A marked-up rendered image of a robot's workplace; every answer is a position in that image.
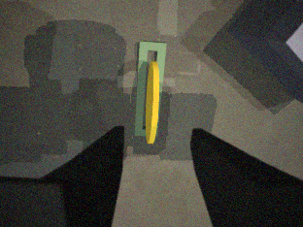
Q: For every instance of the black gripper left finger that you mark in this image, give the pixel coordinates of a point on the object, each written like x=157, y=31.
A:
x=80, y=193

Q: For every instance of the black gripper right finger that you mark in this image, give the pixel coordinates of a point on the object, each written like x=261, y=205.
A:
x=243, y=191

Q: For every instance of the gold coin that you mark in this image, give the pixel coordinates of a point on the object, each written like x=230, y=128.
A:
x=152, y=102

